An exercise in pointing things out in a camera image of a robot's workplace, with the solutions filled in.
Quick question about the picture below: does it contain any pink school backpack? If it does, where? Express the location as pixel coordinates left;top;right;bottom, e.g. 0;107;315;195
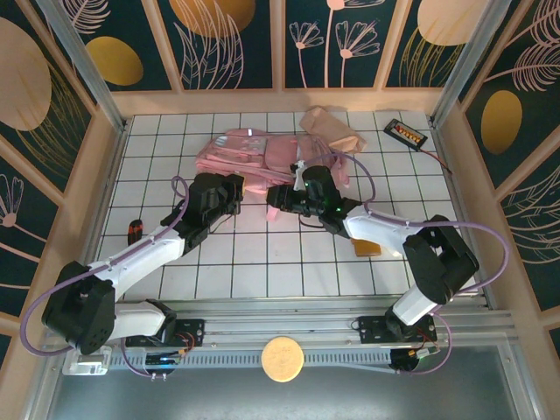
194;127;352;223

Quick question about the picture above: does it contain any tan paper bag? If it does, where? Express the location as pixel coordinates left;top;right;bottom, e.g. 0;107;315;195
298;106;368;155

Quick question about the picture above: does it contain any brown leather wallet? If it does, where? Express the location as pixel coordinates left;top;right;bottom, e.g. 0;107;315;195
353;239;382;258

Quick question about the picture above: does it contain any orange and black utility knife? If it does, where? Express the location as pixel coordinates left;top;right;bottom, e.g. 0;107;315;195
126;219;146;245

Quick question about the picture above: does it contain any grey metal panel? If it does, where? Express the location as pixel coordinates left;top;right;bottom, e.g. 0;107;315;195
25;345;539;420

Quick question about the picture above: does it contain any clear acrylic block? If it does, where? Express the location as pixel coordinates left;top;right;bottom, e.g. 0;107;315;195
62;345;112;376

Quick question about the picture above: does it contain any red and black charger wire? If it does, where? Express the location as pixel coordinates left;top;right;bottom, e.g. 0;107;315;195
417;146;452;174

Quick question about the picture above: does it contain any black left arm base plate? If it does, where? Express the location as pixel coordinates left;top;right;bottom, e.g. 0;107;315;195
125;318;207;349

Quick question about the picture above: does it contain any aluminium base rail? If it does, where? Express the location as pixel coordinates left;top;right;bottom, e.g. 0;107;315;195
43;299;513;351

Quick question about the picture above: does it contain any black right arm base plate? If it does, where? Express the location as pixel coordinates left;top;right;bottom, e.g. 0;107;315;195
357;314;438;345

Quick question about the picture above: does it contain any grey slotted cable duct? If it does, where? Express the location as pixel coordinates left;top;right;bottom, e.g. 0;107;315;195
107;349;395;374

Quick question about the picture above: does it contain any aluminium frame post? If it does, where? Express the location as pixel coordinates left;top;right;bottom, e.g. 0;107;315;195
34;0;129;132
430;0;513;128

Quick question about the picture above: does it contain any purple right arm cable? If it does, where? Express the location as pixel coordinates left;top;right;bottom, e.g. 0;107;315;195
300;151;512;377

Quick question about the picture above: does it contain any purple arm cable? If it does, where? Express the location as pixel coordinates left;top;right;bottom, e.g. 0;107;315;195
21;174;194;380
300;151;512;377

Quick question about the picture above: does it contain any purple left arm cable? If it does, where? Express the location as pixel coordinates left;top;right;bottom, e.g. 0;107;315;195
21;174;194;380

